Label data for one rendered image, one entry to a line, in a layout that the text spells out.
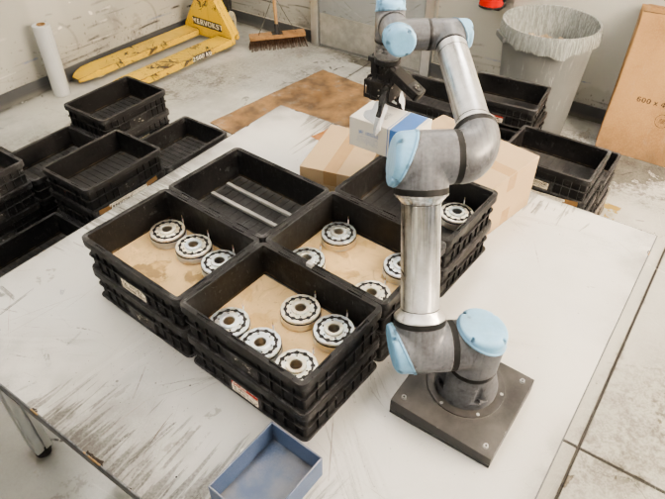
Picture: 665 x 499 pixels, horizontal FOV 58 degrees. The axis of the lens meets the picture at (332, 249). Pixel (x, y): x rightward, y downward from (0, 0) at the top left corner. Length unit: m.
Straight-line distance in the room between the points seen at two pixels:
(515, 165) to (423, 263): 0.85
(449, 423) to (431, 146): 0.65
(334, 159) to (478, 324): 0.92
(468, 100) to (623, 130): 2.78
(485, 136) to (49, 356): 1.25
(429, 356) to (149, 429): 0.69
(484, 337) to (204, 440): 0.69
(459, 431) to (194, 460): 0.61
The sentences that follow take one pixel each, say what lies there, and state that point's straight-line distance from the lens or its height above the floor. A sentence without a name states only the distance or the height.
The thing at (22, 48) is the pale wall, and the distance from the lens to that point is 4.79.
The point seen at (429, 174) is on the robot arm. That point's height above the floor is 1.29.
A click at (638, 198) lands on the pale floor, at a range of 3.77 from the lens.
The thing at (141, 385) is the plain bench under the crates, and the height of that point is 0.70.
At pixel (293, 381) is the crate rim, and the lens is 1.31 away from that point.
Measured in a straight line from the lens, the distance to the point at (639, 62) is 4.05.
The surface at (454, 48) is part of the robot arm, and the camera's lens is 1.51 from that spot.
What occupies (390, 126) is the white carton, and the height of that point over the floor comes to 1.14.
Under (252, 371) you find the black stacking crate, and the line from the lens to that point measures 1.43.
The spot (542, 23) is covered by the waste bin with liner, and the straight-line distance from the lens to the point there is 4.21.
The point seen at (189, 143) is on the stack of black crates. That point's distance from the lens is 3.20.
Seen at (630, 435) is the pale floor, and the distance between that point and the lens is 2.58.
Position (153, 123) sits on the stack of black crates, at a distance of 3.27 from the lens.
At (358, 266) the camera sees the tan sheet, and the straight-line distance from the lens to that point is 1.70.
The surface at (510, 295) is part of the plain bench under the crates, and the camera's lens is 1.87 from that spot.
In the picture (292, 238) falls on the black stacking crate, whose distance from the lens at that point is 1.72.
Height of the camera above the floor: 1.97
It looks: 41 degrees down
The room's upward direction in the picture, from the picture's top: straight up
